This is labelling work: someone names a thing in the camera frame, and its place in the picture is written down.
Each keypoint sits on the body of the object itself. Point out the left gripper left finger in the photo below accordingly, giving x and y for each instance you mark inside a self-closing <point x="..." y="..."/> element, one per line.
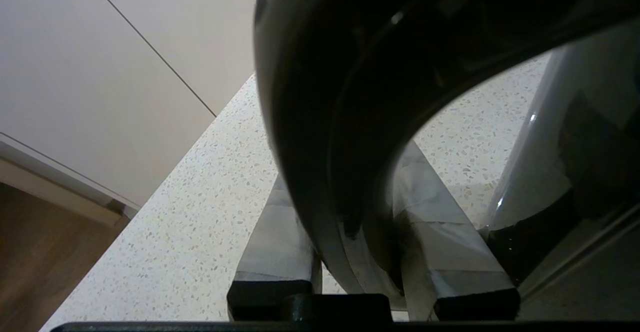
<point x="280" y="252"/>

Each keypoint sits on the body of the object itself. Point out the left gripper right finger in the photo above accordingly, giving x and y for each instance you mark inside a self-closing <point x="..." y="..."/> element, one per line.
<point x="450" y="242"/>

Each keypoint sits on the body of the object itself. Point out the white storage cabinet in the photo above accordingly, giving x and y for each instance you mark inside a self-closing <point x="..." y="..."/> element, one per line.
<point x="100" y="72"/>

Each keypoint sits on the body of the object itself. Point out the black electric kettle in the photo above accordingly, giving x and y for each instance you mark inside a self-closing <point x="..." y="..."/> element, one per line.
<point x="425" y="97"/>

